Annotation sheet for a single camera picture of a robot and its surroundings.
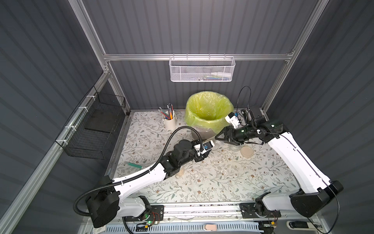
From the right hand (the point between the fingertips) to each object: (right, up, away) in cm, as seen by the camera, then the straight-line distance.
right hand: (221, 139), depth 67 cm
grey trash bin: (-5, +1, +23) cm, 24 cm away
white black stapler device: (+40, -40, -1) cm, 56 cm away
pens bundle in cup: (-30, +15, +37) cm, 50 cm away
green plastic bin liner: (-2, +16, +32) cm, 36 cm away
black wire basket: (-65, +2, +5) cm, 65 cm away
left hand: (-5, -4, +5) cm, 8 cm away
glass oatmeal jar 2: (-19, -20, +15) cm, 32 cm away
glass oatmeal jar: (-1, -1, -2) cm, 2 cm away
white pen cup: (-30, +7, +38) cm, 48 cm away
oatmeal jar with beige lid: (+15, -9, +26) cm, 31 cm away
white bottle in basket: (+5, +39, +26) cm, 47 cm away
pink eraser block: (-4, -41, 0) cm, 42 cm away
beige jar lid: (+24, -12, +29) cm, 39 cm away
